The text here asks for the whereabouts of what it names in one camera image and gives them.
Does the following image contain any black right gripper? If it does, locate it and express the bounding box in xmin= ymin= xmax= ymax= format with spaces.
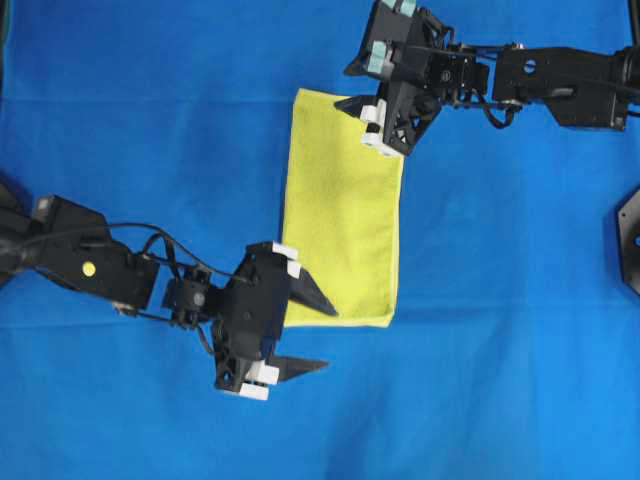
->
xmin=334 ymin=82 xmax=440 ymax=156

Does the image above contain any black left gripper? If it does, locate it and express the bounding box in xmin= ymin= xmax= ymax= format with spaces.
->
xmin=211 ymin=242 xmax=338 ymax=401

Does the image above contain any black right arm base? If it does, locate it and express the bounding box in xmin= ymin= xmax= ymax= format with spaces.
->
xmin=615 ymin=188 xmax=640 ymax=295

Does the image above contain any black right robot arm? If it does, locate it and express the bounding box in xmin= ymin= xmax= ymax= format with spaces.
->
xmin=334 ymin=10 xmax=639 ymax=156

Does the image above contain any blue table cloth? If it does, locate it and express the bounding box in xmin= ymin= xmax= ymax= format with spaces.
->
xmin=1 ymin=1 xmax=639 ymax=479

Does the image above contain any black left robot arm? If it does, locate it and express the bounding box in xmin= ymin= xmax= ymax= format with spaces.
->
xmin=1 ymin=184 xmax=338 ymax=401

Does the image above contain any yellow-green square towel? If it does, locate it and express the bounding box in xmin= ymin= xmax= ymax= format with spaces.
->
xmin=282 ymin=89 xmax=404 ymax=328

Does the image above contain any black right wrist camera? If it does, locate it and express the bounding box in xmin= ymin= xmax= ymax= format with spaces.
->
xmin=344 ymin=1 xmax=417 ymax=80

